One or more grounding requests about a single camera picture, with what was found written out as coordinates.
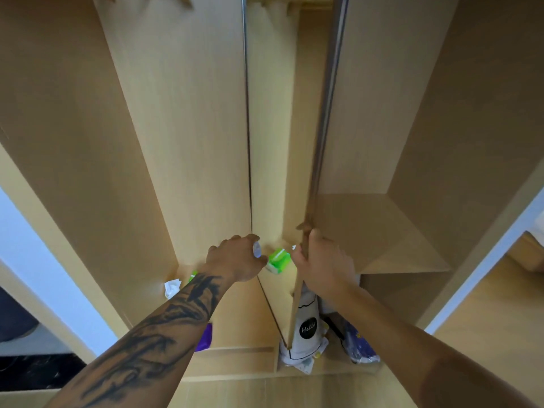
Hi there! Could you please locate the light wooden wardrobe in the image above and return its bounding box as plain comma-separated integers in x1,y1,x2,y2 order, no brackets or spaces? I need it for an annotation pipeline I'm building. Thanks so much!
0,0,544,408

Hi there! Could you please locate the purple cleaning cloth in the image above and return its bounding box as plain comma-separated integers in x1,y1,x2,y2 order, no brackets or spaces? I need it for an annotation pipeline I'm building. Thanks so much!
194,322,213,352

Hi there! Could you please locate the person's right hand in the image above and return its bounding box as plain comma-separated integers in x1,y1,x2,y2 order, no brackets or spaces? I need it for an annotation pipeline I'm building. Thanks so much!
291,228,358,298

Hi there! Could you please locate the person's right forearm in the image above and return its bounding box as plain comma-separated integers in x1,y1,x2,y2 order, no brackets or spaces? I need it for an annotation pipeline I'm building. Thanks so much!
335,284,536,408

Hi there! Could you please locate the white bag with black label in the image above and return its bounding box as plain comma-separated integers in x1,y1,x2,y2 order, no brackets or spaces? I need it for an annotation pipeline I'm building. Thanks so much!
278,288,330,375

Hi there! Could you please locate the blue plastic bag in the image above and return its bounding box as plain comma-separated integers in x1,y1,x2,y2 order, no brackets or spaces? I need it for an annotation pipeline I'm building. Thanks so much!
342,320,381,365

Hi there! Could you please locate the pull-out wardrobe mirror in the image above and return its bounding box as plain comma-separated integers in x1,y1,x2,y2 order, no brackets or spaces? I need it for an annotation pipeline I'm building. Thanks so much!
241,0,351,351

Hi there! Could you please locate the person's left forearm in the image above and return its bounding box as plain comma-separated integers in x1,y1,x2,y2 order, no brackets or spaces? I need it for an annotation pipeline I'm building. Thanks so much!
44,274,235,408

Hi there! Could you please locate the person's left hand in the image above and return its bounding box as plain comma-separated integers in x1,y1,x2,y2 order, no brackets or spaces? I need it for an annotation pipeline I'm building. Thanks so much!
205,234,269,283

